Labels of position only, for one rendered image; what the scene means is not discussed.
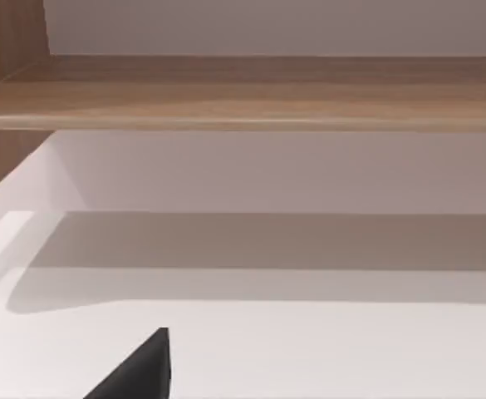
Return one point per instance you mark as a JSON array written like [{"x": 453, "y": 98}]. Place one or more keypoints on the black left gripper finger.
[{"x": 145, "y": 372}]

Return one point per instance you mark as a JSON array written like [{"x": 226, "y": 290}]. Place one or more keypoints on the wooden open shelf unit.
[{"x": 242, "y": 95}]

